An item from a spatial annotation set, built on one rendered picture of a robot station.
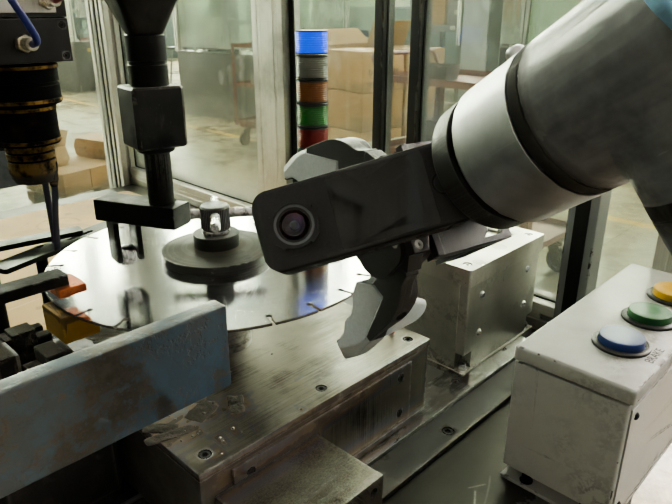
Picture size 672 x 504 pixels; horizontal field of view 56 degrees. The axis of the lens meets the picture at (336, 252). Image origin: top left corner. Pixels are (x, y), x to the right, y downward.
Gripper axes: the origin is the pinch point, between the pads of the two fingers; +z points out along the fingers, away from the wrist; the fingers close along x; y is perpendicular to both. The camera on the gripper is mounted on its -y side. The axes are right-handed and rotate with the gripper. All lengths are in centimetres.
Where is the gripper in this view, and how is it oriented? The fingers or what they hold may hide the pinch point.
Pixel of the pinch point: (306, 263)
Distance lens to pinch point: 47.9
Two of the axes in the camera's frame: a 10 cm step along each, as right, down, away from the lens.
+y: 8.4, -2.0, 5.1
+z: -4.5, 2.7, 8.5
